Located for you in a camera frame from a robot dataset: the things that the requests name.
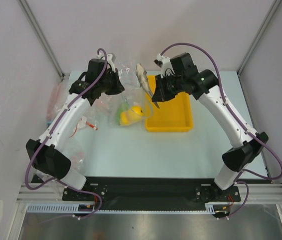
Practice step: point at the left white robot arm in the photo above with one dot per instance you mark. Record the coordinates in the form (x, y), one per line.
(96, 69)

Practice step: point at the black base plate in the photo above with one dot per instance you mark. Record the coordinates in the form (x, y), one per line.
(150, 184)

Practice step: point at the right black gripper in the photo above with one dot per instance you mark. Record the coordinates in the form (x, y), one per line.
(162, 89)

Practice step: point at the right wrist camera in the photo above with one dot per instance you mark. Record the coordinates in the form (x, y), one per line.
(163, 62)

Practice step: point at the yellow toy lemon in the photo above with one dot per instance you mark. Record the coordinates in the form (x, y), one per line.
(137, 111)

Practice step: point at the white slotted cable duct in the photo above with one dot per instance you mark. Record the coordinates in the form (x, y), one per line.
(86, 208)

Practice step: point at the aluminium frame rail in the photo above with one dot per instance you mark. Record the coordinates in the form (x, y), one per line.
(254, 193)

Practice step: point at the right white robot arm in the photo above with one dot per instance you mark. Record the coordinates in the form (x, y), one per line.
(180, 75)

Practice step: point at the grey toy fish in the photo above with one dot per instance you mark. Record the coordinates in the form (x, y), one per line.
(142, 78)

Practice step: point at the clear blue-zipper bag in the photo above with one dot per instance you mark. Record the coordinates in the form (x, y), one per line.
(134, 104)

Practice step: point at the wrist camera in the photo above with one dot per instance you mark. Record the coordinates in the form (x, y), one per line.
(163, 62)
(111, 59)

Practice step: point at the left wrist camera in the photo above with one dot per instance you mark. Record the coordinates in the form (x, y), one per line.
(111, 59)

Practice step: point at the green toy cucumber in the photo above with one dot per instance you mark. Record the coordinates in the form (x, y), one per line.
(121, 108)

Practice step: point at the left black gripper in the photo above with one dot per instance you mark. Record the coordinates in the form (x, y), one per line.
(118, 87)

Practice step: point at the pile of spare zip bags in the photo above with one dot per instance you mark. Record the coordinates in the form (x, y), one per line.
(48, 155)

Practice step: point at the yellow toy pear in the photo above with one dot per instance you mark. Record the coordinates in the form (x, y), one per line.
(128, 119)

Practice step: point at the yellow plastic tray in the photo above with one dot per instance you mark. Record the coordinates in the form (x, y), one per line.
(171, 116)

